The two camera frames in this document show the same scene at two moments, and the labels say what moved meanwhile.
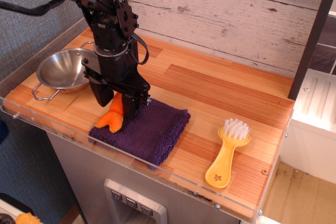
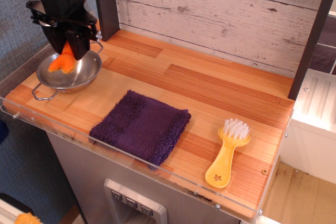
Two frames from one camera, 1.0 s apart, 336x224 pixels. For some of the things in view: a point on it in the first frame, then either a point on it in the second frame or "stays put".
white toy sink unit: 310,142 stays put
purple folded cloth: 147,137 stays put
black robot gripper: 118,53 -> 61,4
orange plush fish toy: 114,117 -> 66,60
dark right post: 325,5 stays put
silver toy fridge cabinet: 107,190 stays put
